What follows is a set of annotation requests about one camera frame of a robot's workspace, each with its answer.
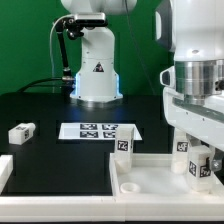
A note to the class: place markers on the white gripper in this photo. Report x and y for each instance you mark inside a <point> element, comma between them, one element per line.
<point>205,123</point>

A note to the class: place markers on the white square tabletop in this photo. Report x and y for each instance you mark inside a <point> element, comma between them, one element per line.
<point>151,175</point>

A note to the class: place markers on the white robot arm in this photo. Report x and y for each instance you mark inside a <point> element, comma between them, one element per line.
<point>193,94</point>

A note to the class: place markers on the white marker base plate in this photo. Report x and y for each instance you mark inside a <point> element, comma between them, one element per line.
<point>87,131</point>

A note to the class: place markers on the black camera on stand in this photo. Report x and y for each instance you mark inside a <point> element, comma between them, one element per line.
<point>74,24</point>

